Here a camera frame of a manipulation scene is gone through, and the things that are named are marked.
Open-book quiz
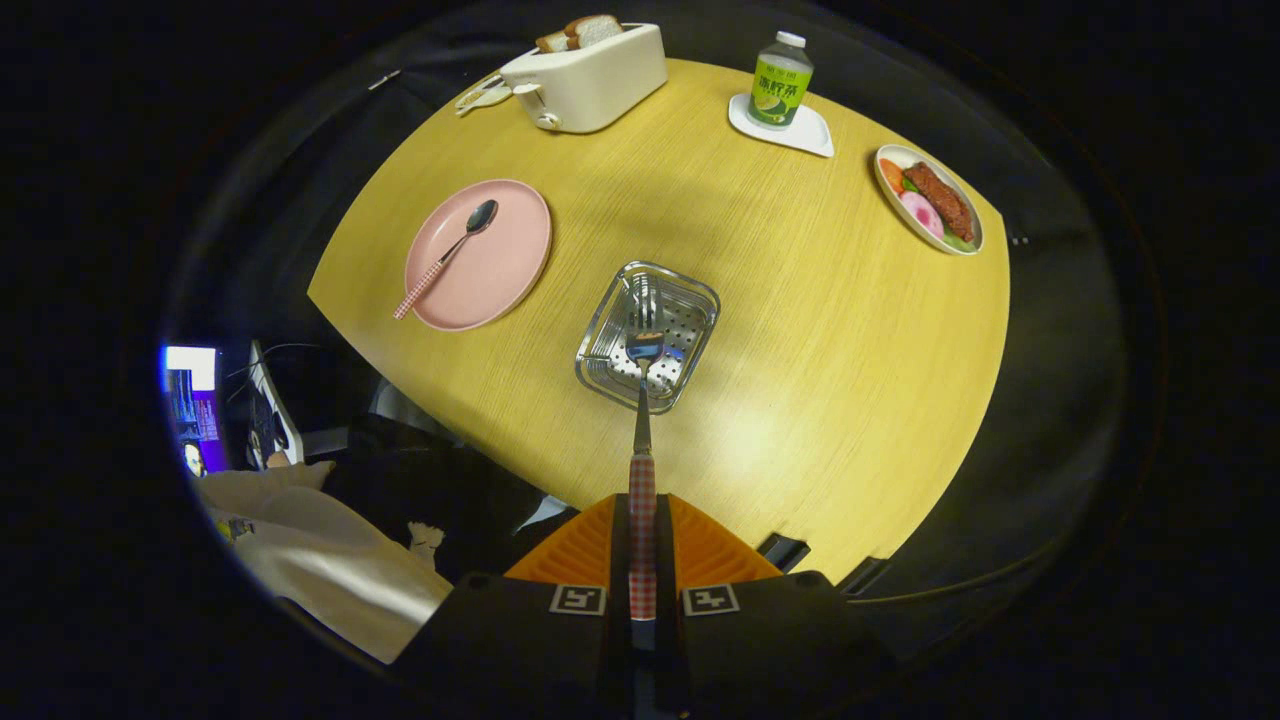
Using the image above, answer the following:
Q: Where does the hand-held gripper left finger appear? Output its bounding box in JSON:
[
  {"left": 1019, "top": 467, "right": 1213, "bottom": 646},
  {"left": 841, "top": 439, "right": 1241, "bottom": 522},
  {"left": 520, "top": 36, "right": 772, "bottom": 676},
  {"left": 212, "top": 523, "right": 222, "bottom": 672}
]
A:
[{"left": 395, "top": 492, "right": 633, "bottom": 720}]

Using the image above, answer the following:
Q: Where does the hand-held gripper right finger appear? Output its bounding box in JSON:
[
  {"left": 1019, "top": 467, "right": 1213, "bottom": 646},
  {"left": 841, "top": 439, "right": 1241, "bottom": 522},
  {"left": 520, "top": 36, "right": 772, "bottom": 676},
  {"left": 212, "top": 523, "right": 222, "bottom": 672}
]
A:
[{"left": 655, "top": 493, "right": 891, "bottom": 720}]

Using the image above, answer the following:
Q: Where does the fork with checked handle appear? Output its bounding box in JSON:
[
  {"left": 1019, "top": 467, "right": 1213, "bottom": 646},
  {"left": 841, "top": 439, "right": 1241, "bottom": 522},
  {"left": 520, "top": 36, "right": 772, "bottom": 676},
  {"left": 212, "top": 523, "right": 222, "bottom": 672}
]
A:
[{"left": 624, "top": 275, "right": 666, "bottom": 621}]

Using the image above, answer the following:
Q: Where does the spoon with checked handle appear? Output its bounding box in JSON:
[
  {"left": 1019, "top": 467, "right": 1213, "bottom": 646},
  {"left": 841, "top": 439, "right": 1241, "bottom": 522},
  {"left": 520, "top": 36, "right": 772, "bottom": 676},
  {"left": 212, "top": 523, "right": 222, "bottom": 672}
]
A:
[{"left": 393, "top": 199, "right": 499, "bottom": 321}]

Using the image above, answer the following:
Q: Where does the person's dark clothing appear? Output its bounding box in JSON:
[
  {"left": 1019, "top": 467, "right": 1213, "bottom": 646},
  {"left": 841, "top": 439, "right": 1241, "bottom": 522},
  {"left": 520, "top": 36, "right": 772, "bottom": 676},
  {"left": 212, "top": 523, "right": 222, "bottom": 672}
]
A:
[{"left": 320, "top": 415, "right": 581, "bottom": 586}]

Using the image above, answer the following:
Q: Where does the person's white clothing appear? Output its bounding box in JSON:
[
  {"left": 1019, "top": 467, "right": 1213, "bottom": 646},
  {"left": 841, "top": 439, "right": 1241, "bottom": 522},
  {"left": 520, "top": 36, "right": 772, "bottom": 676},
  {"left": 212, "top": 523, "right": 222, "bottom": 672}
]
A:
[{"left": 195, "top": 462, "right": 456, "bottom": 666}]

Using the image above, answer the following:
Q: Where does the pink plate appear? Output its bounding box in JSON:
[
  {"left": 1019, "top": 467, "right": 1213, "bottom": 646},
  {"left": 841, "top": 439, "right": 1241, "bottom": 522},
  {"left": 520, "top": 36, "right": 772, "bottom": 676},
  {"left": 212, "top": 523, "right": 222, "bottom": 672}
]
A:
[{"left": 404, "top": 179, "right": 553, "bottom": 332}]

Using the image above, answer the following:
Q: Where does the white keyboard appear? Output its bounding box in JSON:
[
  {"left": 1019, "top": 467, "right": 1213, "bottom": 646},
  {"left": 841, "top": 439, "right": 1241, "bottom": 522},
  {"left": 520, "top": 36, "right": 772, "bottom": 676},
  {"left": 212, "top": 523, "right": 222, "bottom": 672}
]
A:
[{"left": 245, "top": 340, "right": 306, "bottom": 471}]

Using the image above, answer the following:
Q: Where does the white plate of food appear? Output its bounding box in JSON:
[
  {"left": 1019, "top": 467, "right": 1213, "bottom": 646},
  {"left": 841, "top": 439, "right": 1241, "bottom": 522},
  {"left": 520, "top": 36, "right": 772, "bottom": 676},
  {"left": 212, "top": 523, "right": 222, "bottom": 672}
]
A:
[{"left": 873, "top": 144, "right": 986, "bottom": 257}]

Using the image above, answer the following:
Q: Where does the white coaster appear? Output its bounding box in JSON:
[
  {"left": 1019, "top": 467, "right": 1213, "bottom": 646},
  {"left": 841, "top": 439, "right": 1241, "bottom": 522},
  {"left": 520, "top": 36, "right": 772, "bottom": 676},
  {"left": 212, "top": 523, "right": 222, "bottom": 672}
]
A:
[{"left": 727, "top": 92, "right": 835, "bottom": 159}]

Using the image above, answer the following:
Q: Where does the brown meat slice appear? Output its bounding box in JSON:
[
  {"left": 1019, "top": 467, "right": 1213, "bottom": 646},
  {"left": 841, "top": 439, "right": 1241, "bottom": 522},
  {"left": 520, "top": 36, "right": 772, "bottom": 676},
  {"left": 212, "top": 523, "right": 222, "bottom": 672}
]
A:
[{"left": 903, "top": 162, "right": 975, "bottom": 243}]

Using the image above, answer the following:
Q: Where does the computer monitor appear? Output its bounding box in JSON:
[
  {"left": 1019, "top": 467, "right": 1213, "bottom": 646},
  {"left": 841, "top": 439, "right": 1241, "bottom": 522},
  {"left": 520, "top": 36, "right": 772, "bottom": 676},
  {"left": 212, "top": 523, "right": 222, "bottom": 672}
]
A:
[{"left": 160, "top": 345, "right": 233, "bottom": 479}]

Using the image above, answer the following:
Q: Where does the white toaster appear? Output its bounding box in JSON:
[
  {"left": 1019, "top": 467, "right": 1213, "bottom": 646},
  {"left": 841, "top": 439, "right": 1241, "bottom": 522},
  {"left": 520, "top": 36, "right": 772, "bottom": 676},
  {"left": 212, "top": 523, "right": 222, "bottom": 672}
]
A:
[{"left": 498, "top": 22, "right": 669, "bottom": 134}]

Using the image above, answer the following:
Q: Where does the divided white condiment dish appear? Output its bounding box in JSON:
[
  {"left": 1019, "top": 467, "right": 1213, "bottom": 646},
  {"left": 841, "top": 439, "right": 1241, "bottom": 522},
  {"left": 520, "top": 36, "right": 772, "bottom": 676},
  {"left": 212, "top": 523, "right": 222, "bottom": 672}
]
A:
[{"left": 455, "top": 72, "right": 513, "bottom": 116}]

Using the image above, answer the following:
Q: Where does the green label drink bottle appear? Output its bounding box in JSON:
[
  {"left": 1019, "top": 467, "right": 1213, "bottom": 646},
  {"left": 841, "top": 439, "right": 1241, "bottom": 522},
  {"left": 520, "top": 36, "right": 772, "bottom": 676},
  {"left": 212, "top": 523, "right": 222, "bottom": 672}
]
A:
[{"left": 746, "top": 30, "right": 815, "bottom": 131}]

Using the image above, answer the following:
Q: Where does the metal wire basket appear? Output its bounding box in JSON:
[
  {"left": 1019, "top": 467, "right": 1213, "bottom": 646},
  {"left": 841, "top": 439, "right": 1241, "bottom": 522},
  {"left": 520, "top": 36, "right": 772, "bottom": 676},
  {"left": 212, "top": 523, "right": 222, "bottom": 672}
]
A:
[{"left": 575, "top": 261, "right": 721, "bottom": 415}]

